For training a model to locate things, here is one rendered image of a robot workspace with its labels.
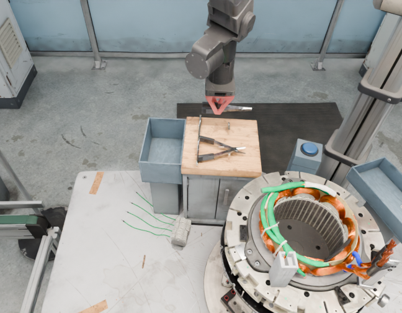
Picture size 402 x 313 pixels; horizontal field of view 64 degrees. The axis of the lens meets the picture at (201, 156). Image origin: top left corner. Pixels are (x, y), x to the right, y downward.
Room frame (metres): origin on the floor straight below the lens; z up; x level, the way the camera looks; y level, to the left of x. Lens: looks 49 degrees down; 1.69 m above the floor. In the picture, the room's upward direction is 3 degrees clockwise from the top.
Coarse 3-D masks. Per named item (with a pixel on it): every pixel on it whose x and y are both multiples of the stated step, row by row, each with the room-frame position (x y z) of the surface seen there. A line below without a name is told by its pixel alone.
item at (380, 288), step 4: (376, 284) 0.22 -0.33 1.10; (380, 284) 0.22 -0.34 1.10; (384, 284) 0.22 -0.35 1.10; (380, 288) 0.22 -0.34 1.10; (384, 288) 0.22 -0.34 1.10; (372, 292) 0.21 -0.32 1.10; (376, 292) 0.21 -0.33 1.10; (380, 292) 0.21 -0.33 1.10; (376, 296) 0.20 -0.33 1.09; (372, 300) 0.20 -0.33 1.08; (376, 300) 0.20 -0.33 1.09; (368, 304) 0.20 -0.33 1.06
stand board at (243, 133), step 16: (192, 128) 0.64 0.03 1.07; (208, 128) 0.65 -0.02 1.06; (224, 128) 0.65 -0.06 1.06; (240, 128) 0.65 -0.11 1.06; (256, 128) 0.66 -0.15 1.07; (192, 144) 0.58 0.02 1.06; (208, 144) 0.59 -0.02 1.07; (240, 144) 0.59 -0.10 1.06; (256, 144) 0.59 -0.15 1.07; (192, 160) 0.53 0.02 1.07; (208, 160) 0.53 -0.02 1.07; (224, 160) 0.53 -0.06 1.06; (240, 160) 0.54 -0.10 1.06; (256, 160) 0.54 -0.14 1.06; (240, 176) 0.50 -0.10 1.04; (256, 176) 0.50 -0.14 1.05
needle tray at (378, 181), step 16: (384, 160) 0.57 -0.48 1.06; (352, 176) 0.52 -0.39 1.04; (368, 176) 0.54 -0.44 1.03; (384, 176) 0.54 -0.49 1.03; (400, 176) 0.51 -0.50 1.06; (368, 192) 0.47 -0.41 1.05; (384, 192) 0.49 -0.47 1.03; (400, 192) 0.49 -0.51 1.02; (368, 208) 0.46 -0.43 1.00; (384, 208) 0.42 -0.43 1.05; (400, 208) 0.44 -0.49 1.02; (384, 224) 0.41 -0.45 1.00; (400, 224) 0.38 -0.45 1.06; (384, 240) 0.38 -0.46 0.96; (400, 240) 0.35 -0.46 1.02
